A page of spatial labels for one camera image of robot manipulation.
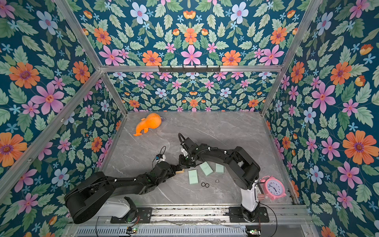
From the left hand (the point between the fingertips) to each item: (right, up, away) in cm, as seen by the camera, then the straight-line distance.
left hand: (178, 169), depth 90 cm
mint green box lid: (+9, -2, -6) cm, 11 cm away
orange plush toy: (-21, +31, +17) cm, 41 cm away
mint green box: (+17, +1, -1) cm, 17 cm away
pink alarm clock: (+54, -7, -9) cm, 56 cm away
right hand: (+2, +5, -2) cm, 5 cm away
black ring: (+15, -7, -5) cm, 18 cm away
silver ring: (+24, -6, -4) cm, 25 cm away
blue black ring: (+18, -7, -6) cm, 20 cm away
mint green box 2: (+25, +1, -1) cm, 25 cm away
